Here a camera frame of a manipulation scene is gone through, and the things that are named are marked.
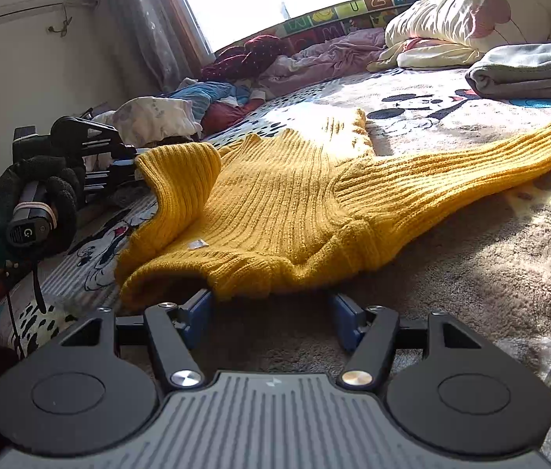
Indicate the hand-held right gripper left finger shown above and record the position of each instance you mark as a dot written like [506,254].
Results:
[199,320]

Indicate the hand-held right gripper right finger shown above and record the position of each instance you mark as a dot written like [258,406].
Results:
[341,320]

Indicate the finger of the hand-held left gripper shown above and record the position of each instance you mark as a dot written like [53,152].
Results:
[121,168]

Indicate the yellow knit sweater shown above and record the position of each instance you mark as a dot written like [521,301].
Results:
[280,205]

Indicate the folded grey clothes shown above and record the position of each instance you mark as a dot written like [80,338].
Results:
[529,71]

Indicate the white patterned cloth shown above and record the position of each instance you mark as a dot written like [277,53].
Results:
[153,117]

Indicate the blue garment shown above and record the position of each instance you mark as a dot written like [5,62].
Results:
[207,95]

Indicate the sheer curtain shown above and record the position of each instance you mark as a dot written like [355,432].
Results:
[138,19]

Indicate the cartoon printed bed sheet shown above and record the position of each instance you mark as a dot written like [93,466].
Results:
[475,254]

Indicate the dark red dotted cloth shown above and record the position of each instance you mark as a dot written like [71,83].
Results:
[251,53]

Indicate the purple blanket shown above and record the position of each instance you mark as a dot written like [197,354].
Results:
[324,56]

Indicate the colourful alphabet mat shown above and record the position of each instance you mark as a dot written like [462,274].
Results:
[353,14]

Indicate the white pillow with pink print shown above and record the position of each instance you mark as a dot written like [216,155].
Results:
[461,5]

